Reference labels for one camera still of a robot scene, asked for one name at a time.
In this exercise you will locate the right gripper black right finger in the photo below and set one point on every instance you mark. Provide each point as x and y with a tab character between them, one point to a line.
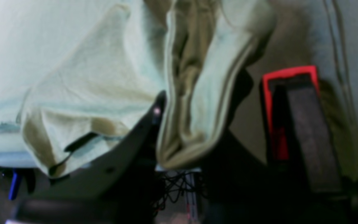
241	190

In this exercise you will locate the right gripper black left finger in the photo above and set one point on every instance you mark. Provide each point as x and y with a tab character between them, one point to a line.
116	189

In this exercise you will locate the blue orange bar clamp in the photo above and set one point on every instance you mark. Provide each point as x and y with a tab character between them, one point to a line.
17	175

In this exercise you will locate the green table cover cloth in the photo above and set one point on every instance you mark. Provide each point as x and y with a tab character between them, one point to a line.
36	36

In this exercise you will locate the orange black clamp far left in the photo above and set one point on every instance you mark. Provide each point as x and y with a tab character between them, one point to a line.
299	140

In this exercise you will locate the light green T-shirt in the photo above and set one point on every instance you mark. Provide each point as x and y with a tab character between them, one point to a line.
191	49

